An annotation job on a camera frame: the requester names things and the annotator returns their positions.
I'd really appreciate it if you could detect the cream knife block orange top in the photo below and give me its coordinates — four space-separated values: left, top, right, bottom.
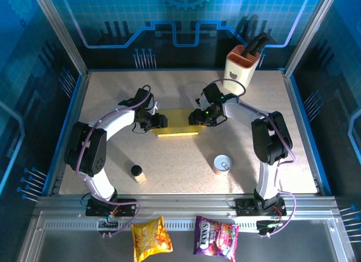
222 44 262 96

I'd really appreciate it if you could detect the tin can with pull tab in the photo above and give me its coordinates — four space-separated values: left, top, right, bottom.
213 155 233 175

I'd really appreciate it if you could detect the small jar with black lid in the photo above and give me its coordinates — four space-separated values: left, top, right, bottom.
130 165 147 184

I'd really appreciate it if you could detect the yellow snack bag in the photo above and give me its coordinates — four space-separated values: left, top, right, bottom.
131 216 173 262

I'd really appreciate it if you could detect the purple candy bag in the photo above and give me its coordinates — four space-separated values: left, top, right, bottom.
193 216 240 262

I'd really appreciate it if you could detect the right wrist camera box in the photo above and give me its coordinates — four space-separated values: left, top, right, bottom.
193 93 206 110

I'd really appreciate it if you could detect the black knife handle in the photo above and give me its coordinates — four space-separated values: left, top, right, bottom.
255 32 270 53
244 37 263 58

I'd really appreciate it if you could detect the aluminium front frame rail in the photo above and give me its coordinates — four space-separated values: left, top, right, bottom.
33 194 339 217

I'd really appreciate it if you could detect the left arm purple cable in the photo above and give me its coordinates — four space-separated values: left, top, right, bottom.
76 85 152 239

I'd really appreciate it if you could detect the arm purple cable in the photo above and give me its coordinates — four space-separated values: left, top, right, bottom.
210 78 297 237
76 85 152 239

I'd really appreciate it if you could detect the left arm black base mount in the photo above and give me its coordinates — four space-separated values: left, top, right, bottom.
85 194 137 217

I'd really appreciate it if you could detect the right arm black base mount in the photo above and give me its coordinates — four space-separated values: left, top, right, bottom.
235 198 287 217

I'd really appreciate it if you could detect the cable connector board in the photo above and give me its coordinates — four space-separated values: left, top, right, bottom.
256 219 284 238
97 212 119 230

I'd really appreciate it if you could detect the aluminium frame post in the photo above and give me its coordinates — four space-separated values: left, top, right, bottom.
30 0 90 76
284 0 339 76

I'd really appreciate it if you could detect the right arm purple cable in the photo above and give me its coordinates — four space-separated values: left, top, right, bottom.
210 78 297 237

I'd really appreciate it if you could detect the slotted metal rail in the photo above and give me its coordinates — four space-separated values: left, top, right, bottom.
43 220 333 232

